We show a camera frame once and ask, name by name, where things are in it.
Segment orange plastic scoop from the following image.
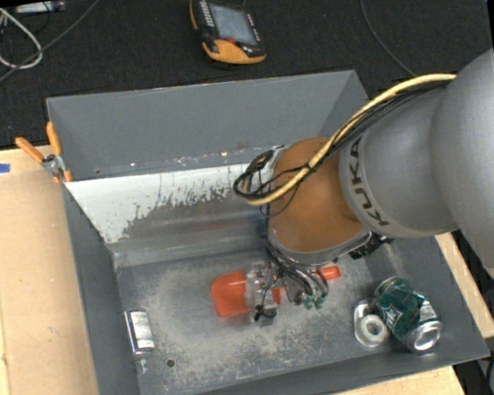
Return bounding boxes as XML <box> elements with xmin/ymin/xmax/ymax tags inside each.
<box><xmin>207</xmin><ymin>255</ymin><xmax>347</xmax><ymax>321</ymax></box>

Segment crushed green drink can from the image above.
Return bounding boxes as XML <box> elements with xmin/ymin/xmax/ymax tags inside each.
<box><xmin>371</xmin><ymin>269</ymin><xmax>448</xmax><ymax>360</ymax></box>

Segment grey metal bin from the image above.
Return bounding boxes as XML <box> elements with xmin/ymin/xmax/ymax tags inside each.
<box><xmin>44</xmin><ymin>37</ymin><xmax>494</xmax><ymax>395</ymax></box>

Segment brown cardboard board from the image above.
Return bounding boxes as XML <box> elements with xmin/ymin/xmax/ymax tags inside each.
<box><xmin>0</xmin><ymin>163</ymin><xmax>104</xmax><ymax>395</ymax></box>

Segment black cylinder on white bracket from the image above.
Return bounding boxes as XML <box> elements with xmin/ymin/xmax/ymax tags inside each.
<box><xmin>346</xmin><ymin>228</ymin><xmax>397</xmax><ymax>262</ymax></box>

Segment silver metal ring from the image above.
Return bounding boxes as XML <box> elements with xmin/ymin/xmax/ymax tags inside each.
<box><xmin>349</xmin><ymin>296</ymin><xmax>393</xmax><ymax>352</ymax></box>

